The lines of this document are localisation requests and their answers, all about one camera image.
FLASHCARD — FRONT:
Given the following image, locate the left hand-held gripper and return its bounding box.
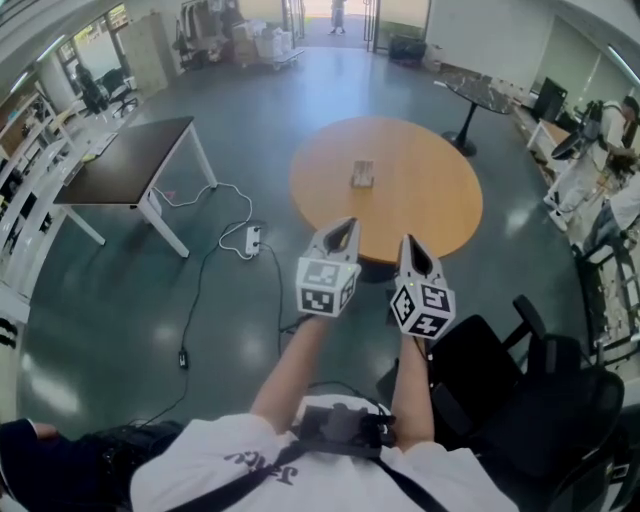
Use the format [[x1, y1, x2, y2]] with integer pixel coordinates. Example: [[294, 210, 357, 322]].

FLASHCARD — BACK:
[[294, 215, 362, 319]]

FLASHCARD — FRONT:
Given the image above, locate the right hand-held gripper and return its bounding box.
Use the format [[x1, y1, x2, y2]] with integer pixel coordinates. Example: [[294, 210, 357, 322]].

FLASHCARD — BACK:
[[389, 233, 457, 342]]

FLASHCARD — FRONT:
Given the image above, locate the person's left forearm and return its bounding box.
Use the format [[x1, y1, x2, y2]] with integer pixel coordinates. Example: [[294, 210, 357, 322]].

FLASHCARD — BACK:
[[248, 313, 334, 434]]

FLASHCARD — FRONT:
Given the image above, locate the person's right forearm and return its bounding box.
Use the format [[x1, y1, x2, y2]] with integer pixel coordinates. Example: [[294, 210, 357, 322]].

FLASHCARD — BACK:
[[388, 333, 435, 451]]

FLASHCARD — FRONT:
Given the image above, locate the round wooden table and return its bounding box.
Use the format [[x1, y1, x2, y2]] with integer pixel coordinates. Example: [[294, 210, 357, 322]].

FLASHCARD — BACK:
[[288, 115, 485, 265]]

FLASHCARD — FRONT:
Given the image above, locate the white power strip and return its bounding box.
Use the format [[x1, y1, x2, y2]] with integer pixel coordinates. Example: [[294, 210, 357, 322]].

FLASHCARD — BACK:
[[244, 224, 263, 259]]

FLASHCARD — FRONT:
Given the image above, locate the black metal rack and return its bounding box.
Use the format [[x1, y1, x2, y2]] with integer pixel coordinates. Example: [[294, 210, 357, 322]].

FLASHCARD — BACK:
[[572, 234, 640, 361]]

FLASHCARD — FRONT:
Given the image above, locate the black marble round table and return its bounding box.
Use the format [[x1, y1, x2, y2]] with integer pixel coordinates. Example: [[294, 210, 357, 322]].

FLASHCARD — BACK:
[[439, 74, 516, 157]]

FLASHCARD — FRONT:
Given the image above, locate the black chest-mounted device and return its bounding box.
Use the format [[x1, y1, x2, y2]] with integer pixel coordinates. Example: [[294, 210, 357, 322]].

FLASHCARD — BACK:
[[292, 402, 399, 459]]

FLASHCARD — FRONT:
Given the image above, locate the white low table wooden top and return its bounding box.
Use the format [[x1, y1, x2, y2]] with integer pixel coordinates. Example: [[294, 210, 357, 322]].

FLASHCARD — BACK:
[[527, 118, 572, 151]]

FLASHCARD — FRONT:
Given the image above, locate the black standing desk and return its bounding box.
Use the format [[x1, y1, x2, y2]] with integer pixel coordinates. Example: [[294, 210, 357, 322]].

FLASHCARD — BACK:
[[549, 130, 591, 161]]

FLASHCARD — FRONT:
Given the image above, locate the black crate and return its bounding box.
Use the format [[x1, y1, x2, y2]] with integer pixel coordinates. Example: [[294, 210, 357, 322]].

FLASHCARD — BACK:
[[388, 37, 428, 64]]

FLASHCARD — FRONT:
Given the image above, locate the cart with boxes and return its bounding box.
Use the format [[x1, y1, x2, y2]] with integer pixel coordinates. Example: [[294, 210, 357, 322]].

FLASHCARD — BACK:
[[230, 18, 306, 72]]

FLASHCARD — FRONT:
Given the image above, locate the dark cabinet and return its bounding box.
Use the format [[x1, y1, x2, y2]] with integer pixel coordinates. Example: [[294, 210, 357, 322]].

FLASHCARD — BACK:
[[533, 77, 569, 124]]

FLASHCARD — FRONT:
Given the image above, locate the dark desk with white legs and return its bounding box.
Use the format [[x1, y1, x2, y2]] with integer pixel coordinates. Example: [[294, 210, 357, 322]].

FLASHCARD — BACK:
[[52, 115, 220, 259]]

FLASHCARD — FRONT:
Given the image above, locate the white paper sheet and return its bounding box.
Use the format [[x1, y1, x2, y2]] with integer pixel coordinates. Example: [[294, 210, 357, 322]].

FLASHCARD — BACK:
[[87, 132, 119, 156]]

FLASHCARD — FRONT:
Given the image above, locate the clothes rack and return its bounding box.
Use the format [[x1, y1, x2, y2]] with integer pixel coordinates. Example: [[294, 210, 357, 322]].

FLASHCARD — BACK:
[[172, 0, 226, 71]]

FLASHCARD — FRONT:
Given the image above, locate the person's white t-shirt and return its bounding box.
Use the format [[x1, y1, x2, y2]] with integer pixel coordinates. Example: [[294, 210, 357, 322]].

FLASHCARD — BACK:
[[130, 394, 521, 512]]

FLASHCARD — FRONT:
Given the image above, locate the grey locker cabinet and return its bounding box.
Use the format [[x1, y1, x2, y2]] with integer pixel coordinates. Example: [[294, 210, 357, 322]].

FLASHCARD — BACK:
[[122, 12, 170, 94]]

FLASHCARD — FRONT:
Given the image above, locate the white shelving unit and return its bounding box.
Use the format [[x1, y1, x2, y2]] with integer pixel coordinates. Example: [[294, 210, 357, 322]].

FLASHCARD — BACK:
[[0, 82, 121, 326]]

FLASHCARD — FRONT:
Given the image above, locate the white power cable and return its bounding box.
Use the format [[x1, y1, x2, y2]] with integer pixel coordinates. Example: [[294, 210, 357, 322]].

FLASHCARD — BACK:
[[152, 182, 256, 261]]

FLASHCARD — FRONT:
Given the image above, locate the black floor cable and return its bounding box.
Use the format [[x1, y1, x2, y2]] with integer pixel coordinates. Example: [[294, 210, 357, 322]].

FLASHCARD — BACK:
[[127, 222, 286, 431]]

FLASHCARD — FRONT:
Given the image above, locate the black shoulder strap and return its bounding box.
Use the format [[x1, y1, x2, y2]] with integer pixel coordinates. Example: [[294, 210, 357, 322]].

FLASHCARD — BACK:
[[197, 439, 441, 512]]

